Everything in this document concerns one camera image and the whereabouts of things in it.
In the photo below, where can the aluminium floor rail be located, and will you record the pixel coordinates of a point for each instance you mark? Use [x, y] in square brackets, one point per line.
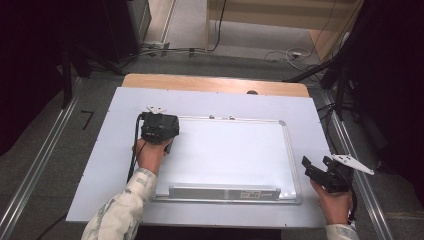
[40, 166]
[361, 186]

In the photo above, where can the black metal stand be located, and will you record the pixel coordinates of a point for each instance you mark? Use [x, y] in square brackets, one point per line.
[67, 76]
[340, 83]

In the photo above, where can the person's right hand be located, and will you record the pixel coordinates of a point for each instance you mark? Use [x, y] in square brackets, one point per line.
[335, 208]

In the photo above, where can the grey power strip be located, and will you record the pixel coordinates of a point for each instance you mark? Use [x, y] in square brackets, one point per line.
[156, 47]

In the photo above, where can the beige wooden furniture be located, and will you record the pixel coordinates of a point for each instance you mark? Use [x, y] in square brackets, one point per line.
[276, 13]

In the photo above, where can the person's left hand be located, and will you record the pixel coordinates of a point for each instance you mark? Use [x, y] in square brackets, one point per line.
[150, 156]

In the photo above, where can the wooden table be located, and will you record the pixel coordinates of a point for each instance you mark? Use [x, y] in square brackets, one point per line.
[213, 84]

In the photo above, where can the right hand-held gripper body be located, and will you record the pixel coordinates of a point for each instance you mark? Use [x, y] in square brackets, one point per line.
[340, 180]

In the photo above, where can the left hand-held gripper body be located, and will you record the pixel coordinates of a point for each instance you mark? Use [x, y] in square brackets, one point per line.
[159, 127]

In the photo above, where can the silver-framed whiteboard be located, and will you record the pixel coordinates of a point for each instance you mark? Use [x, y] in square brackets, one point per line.
[230, 153]

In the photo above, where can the dark cabinet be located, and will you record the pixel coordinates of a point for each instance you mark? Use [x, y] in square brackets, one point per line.
[123, 26]

